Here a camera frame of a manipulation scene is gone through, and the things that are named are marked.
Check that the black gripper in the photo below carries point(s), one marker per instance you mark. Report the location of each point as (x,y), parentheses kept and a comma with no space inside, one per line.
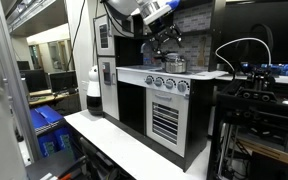
(155,17)

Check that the steel pot lid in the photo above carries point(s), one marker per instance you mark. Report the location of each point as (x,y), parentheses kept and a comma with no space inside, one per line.
(173,57)

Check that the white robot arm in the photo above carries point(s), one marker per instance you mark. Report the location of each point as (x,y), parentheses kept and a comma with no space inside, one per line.
(123,9)

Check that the steel pot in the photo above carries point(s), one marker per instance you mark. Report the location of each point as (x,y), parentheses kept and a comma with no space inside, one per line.
(176,66)

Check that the toy kitchen play set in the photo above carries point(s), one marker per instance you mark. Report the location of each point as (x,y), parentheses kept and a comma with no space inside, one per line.
(169,113)

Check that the black computer monitor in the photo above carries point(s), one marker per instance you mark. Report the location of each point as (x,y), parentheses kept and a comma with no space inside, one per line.
(63,81)

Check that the blue storage box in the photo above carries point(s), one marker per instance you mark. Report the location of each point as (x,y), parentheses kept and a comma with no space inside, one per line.
(44,117)

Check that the wooden fork on wall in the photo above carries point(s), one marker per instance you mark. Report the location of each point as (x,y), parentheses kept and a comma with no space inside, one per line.
(201,57)

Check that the white black camera stand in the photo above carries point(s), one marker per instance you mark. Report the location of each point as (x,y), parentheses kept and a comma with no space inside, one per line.
(93,97)

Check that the black 3D printer frame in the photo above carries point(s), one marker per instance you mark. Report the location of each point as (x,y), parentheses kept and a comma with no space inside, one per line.
(250,103)

